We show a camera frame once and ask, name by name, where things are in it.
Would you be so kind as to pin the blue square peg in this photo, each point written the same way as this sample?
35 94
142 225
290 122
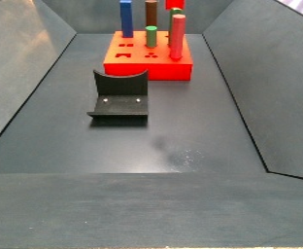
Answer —
126 18

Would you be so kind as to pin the red round peg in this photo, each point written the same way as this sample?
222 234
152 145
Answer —
178 30

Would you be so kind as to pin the brown round peg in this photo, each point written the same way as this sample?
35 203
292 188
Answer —
150 12

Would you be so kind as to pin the red peg board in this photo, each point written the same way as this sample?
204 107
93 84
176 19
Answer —
129 57

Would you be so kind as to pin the short green round peg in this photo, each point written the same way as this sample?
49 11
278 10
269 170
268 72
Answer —
150 36

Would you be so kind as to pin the red arch block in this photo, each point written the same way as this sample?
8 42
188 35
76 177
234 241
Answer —
174 4

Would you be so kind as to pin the black curved holder stand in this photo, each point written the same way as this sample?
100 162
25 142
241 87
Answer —
121 95

